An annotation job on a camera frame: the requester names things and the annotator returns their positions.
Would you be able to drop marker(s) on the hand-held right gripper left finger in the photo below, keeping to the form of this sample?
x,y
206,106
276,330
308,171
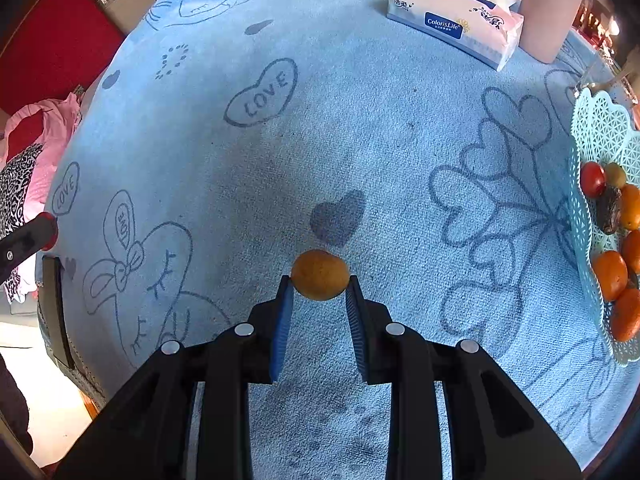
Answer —
x,y
281,330

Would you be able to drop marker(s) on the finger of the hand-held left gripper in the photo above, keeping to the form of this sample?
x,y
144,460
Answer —
x,y
20,251

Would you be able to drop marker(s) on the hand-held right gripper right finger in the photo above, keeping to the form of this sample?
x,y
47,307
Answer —
x,y
357,332

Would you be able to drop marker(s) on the brown kiwi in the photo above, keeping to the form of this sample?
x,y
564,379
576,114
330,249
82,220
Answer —
x,y
616,175
320,275

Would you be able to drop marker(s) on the teal plastic lattice basket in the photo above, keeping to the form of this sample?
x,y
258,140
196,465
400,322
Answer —
x,y
585,220

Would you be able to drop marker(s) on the orange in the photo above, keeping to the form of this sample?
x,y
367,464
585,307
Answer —
x,y
610,275
627,316
631,207
633,251

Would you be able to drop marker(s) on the dark brown avocado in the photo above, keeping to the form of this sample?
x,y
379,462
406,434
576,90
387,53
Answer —
x,y
610,211

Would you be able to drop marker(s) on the leopard print cloth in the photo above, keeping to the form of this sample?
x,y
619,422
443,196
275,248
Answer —
x,y
15,185

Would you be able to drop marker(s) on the pink cloth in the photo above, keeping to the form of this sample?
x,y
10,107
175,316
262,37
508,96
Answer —
x,y
42,130

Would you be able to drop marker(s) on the light blue printed towel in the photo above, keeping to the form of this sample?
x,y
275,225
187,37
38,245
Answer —
x,y
350,135

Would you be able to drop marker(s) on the red board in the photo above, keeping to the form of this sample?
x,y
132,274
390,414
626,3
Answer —
x,y
55,40

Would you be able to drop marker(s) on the tissue pack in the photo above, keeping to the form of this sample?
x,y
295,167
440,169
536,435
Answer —
x,y
452,17

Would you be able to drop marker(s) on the pink container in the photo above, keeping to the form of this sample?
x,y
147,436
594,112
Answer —
x,y
552,10

